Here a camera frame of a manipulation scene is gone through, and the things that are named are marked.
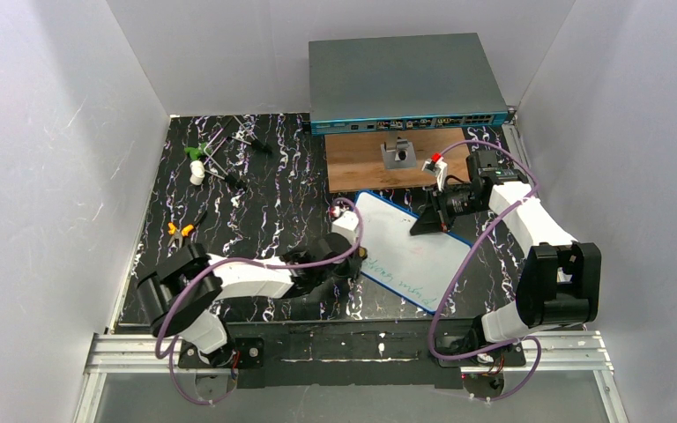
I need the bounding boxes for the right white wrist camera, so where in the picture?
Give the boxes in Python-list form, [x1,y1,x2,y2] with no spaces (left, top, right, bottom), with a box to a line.
[421,152,448,191]

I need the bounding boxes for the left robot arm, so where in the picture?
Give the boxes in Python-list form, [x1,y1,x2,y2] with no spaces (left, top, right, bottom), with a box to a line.
[136,233,368,367]

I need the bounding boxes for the blue framed whiteboard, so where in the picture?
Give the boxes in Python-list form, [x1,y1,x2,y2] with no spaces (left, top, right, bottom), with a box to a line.
[355,190,471,314]

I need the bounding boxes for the green plastic piece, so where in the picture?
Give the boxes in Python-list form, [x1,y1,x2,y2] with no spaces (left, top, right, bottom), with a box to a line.
[184,143,211,161]

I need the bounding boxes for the wooden board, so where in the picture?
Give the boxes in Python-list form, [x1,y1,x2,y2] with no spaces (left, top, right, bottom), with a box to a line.
[325,128,465,193]

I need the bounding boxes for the grey metal bracket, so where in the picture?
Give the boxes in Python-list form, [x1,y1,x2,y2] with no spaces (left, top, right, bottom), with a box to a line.
[381,133,417,170]

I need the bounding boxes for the purple cable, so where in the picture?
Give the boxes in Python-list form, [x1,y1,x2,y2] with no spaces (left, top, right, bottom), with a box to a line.
[154,197,365,407]
[427,139,544,403]

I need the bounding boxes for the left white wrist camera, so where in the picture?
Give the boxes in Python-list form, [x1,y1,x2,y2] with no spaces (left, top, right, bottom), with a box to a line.
[329,205,361,245]

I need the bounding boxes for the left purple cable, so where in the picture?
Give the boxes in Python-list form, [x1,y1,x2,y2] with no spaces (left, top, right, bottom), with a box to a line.
[154,197,365,407]

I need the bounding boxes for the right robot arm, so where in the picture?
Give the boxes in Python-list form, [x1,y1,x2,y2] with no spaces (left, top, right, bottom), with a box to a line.
[410,150,602,351]

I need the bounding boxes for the orange handled pliers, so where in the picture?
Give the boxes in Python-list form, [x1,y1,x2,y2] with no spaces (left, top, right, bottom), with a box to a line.
[167,211,208,249]

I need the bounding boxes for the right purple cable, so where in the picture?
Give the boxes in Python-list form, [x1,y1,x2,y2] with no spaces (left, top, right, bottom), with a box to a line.
[427,139,544,403]

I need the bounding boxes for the white plastic pipe piece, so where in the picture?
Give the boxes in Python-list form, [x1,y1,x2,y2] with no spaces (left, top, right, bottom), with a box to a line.
[190,160,206,186]

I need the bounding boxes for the grey network switch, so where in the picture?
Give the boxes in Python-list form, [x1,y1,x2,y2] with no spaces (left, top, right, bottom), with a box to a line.
[309,33,510,135]

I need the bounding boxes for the aluminium frame rail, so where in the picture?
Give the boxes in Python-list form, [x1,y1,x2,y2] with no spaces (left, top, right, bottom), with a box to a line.
[74,327,628,422]

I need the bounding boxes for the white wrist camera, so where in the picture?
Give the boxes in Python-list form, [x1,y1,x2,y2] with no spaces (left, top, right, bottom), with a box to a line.
[329,205,361,245]
[421,152,448,191]

